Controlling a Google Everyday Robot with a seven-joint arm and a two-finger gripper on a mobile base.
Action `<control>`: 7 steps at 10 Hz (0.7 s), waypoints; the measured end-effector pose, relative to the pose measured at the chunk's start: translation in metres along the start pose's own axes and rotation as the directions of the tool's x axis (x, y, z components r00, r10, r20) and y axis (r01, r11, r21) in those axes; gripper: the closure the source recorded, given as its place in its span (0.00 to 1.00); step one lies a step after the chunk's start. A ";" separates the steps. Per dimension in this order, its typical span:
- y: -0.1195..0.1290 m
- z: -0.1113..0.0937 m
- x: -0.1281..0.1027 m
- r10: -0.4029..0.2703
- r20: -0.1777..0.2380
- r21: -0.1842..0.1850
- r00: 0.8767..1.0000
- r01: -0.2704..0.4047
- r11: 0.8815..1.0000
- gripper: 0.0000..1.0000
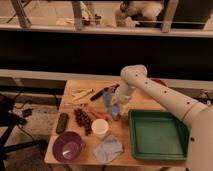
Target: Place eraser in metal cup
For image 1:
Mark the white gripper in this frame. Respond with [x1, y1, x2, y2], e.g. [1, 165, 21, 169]
[103, 82, 135, 120]

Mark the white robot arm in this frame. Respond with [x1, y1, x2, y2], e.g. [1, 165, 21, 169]
[111, 64, 213, 171]

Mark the red object behind arm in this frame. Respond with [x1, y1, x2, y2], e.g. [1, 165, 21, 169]
[151, 78, 167, 87]

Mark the white paper cup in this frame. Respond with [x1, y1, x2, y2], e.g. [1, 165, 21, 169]
[91, 119, 109, 139]

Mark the dark rectangular eraser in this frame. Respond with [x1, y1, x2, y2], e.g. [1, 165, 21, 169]
[56, 113, 68, 134]

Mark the orange carrot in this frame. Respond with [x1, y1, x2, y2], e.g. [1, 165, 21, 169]
[89, 108, 108, 121]

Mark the dark grape bunch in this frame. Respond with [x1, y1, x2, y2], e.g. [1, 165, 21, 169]
[74, 108, 92, 136]

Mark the yellow banana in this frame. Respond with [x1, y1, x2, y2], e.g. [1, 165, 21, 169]
[73, 89, 94, 101]

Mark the blue crumpled cloth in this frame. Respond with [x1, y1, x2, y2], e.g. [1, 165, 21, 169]
[93, 135, 123, 164]

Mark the green plastic tray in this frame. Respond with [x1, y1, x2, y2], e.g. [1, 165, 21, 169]
[128, 109, 189, 161]

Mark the purple plastic bowl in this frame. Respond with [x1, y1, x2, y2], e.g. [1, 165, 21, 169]
[52, 131, 83, 163]

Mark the black handled tool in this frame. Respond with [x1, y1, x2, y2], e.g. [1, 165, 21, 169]
[90, 84, 120, 101]

